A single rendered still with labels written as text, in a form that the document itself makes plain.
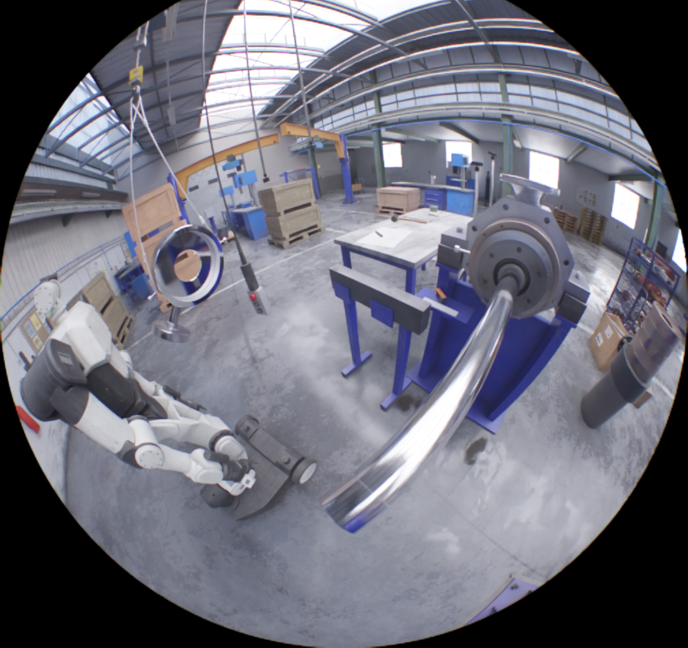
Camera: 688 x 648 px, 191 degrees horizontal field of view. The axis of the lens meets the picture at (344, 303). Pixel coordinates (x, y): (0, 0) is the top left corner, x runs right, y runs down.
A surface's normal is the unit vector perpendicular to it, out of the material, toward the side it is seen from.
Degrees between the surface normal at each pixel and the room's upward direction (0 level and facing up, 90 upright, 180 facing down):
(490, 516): 0
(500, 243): 90
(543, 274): 90
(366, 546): 0
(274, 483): 0
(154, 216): 90
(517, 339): 90
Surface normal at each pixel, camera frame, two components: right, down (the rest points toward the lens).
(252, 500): -0.12, -0.80
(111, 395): 0.87, 0.36
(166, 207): 0.65, 0.40
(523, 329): -0.74, 0.47
